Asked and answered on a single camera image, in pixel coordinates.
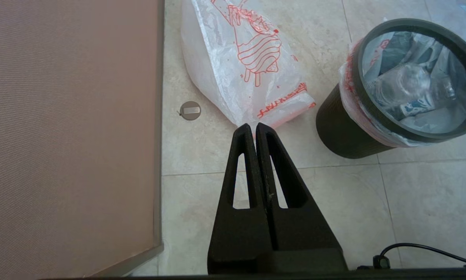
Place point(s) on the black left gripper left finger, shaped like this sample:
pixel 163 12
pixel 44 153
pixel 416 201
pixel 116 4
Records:
pixel 236 233

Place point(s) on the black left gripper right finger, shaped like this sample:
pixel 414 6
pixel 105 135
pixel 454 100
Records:
pixel 302 229

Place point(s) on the white red bag with rubbish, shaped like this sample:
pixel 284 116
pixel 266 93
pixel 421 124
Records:
pixel 353 105

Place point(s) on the white bag with red print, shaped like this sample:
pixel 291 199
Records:
pixel 225 70

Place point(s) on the black round trash bin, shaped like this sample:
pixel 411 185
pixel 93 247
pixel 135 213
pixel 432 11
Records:
pixel 341 128

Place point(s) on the round metal floor drain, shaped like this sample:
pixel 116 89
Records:
pixel 190 110

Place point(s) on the clear bottle with blue label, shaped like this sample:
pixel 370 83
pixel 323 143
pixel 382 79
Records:
pixel 415 108

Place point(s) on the clear plastic bottle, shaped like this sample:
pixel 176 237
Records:
pixel 400 83

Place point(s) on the grey crumpled plastic wrapper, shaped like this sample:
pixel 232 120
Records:
pixel 396 50

